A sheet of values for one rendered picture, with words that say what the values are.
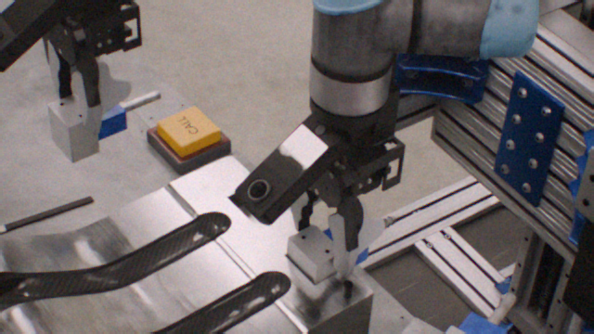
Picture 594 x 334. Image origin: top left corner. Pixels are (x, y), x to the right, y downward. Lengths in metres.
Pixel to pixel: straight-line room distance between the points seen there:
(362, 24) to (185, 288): 0.36
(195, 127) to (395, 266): 0.80
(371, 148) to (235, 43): 1.92
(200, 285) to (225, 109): 1.62
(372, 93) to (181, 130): 0.46
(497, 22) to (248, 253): 0.39
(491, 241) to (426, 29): 1.27
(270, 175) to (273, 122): 1.67
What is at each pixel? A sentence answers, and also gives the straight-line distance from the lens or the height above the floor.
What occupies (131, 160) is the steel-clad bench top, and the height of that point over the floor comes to 0.80.
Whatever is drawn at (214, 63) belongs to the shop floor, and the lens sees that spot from 2.89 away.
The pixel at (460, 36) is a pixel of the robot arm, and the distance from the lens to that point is 0.94.
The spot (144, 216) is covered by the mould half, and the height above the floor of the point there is 0.89.
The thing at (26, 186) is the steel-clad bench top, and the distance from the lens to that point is 1.39.
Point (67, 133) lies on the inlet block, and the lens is 1.23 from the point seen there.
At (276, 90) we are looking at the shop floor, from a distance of 2.80.
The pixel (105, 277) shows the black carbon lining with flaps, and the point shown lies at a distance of 1.16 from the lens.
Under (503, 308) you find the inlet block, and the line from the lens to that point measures 1.18.
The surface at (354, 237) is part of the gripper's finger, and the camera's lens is 1.07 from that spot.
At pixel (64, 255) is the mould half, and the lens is 1.16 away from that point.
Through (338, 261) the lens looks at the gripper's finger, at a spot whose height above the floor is 0.92.
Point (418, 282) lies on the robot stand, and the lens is 2.07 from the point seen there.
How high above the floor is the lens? 1.74
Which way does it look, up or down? 42 degrees down
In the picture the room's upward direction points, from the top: 3 degrees clockwise
